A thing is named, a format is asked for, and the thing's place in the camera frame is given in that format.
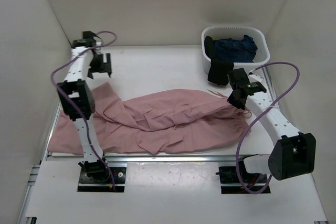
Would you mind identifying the pink trousers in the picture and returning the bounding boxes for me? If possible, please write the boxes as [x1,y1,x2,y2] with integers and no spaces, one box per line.
[49,81,253,156]

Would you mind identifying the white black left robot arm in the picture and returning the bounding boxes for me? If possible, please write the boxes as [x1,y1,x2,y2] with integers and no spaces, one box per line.
[50,31,114,186]

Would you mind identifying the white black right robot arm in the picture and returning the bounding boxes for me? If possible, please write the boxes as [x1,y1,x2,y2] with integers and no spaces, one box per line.
[227,68,316,182]

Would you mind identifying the black garment over basin edge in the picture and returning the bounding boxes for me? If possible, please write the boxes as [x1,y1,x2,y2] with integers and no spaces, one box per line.
[204,36,234,86]

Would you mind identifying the dark blue garment in basin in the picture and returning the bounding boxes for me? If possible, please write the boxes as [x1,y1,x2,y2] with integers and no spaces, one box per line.
[215,35,258,63]

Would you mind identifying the white plastic basin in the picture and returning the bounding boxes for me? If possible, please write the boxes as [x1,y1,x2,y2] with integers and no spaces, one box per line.
[201,25,270,73]

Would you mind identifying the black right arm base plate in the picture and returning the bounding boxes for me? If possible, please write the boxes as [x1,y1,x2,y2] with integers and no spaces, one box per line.
[216,166,268,195]

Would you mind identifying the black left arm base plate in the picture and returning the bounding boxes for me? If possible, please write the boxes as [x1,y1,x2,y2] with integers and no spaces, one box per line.
[77,166,127,193]

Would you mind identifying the aluminium table frame rail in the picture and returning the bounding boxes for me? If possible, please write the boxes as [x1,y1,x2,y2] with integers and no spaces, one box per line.
[15,47,329,224]

